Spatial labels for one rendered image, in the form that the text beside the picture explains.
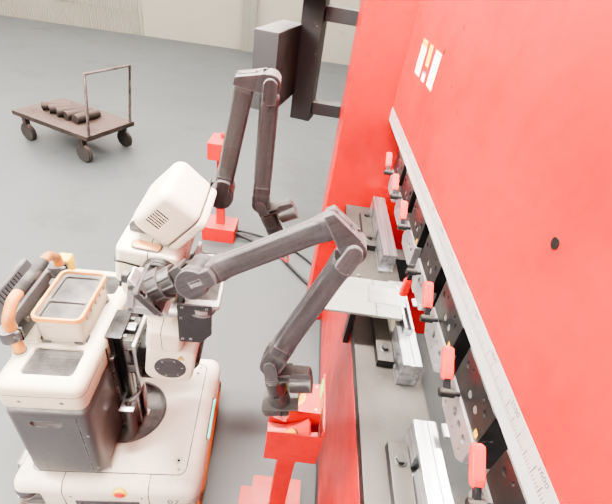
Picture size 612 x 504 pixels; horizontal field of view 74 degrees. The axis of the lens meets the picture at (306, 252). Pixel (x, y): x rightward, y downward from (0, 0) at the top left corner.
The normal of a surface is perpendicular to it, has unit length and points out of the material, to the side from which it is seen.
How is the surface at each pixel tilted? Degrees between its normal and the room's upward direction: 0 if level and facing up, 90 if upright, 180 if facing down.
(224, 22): 90
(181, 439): 0
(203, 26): 90
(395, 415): 0
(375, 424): 0
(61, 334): 92
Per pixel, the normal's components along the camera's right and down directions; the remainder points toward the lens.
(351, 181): -0.05, 0.58
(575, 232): -0.99, -0.14
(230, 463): 0.14, -0.80
